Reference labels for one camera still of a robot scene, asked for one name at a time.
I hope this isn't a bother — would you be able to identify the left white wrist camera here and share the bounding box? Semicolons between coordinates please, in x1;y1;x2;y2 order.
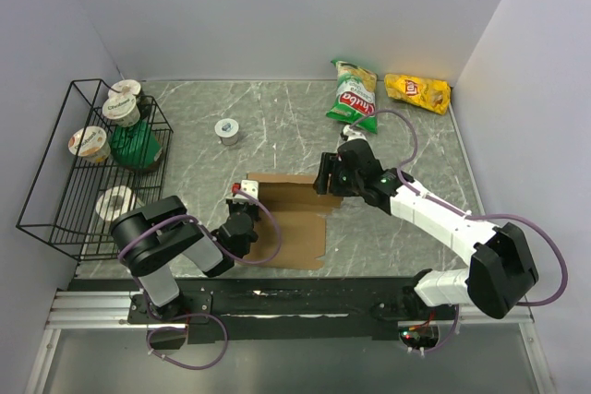
231;179;259;201

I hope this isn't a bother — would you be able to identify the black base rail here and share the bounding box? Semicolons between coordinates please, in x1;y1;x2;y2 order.
43;273;532;344

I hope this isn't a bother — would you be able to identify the chobani yogurt cup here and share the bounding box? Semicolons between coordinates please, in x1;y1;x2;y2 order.
68;125;111;164
102;94;140;127

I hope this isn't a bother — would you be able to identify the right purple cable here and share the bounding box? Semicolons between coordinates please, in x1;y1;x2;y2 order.
348;109;569;307

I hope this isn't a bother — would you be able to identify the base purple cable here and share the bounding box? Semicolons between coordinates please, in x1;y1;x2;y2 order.
146;313;228;371

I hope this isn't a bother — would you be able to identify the green bottle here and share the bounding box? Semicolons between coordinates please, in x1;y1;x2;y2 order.
110;120;163;172

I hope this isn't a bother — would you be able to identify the small white yogurt cup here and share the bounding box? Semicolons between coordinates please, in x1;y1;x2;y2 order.
214;118;239;146

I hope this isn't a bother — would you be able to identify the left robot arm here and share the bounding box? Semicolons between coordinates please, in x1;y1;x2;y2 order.
110;196;259;322

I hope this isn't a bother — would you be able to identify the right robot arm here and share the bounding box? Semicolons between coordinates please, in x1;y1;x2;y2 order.
313;138;538;319

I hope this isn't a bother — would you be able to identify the green Chuba snack bag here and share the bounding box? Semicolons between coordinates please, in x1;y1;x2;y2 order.
326;59;378;134

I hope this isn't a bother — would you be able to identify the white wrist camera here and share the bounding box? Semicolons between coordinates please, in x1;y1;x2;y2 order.
231;179;259;201
340;125;367;143

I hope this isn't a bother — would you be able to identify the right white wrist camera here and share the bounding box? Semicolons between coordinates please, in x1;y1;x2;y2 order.
340;125;367;143

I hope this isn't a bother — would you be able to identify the white tape roll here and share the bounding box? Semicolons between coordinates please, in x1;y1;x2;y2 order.
95;185;144;222

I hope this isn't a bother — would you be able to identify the Chobani yogurt cup front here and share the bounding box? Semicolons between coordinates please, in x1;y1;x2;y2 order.
68;125;111;164

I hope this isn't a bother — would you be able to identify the yellow Lays chips bag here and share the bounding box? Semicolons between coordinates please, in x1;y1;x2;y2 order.
384;74;451;115

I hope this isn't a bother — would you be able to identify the black wire rack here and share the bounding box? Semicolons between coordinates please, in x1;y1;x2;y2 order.
16;78;173;262

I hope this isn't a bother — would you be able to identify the brown cardboard box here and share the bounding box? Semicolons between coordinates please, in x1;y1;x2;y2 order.
245;173;343;270

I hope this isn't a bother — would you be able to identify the Chobani yogurt cup middle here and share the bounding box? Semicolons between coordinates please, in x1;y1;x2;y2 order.
102;94;140;127

